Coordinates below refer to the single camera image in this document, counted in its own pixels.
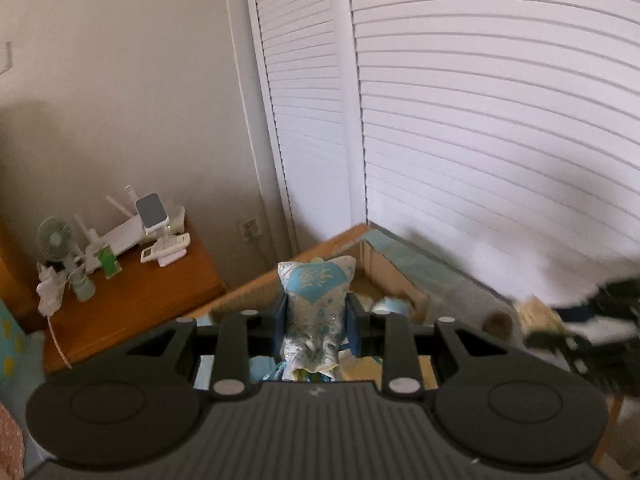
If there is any narrow white louvered door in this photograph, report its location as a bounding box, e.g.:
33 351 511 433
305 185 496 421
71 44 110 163
242 0 368 256

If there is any white router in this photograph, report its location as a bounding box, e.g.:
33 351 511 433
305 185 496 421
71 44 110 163
72 185 186 273

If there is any yellow and teal package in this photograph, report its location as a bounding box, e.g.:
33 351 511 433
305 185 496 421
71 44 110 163
0 300 46 386

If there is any light blue floral sachet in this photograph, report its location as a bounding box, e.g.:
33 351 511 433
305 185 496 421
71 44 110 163
277 256 357 383

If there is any brown cardboard box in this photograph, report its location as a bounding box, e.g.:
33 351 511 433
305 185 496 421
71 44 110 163
177 223 441 396

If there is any white handset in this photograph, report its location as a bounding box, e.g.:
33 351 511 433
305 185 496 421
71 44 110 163
152 232 192 267

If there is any white cloth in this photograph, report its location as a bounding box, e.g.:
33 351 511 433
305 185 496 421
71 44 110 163
565 316 640 345

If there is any brown wrapped tissue pack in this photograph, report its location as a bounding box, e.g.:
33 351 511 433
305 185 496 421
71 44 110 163
517 296 568 333

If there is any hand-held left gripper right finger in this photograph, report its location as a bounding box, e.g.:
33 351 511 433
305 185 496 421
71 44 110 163
346 294 521 395

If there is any orange dotted cloth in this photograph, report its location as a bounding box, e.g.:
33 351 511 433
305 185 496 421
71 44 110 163
0 400 26 480

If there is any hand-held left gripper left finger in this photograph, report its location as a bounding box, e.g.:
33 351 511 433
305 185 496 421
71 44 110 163
125 294 290 402

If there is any small white camera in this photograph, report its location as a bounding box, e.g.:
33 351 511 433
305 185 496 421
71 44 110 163
135 192 168 233

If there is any wide white louvered door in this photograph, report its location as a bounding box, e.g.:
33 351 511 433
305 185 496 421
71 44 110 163
345 0 640 306

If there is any teal bedsheet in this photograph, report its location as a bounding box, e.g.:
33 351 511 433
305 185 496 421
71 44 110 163
362 230 471 291

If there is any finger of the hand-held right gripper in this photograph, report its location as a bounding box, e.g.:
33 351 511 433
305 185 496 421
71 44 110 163
525 327 598 361
554 275 640 322

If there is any blue face mask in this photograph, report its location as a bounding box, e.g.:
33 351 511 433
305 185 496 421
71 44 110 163
195 355 217 391
249 356 287 385

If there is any green bottle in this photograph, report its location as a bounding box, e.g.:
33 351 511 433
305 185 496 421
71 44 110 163
97 242 121 279

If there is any white power strip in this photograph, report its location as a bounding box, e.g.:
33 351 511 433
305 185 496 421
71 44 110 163
36 265 68 317

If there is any white power cable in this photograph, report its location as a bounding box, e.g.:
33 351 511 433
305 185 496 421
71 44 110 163
47 312 73 371

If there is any small green desk fan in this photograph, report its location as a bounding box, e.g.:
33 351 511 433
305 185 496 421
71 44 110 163
37 216 76 266

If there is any wooden nightstand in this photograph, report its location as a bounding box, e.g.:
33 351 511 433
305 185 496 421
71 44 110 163
42 232 226 376

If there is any clear cup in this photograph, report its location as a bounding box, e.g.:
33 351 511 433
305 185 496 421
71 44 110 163
70 272 97 302

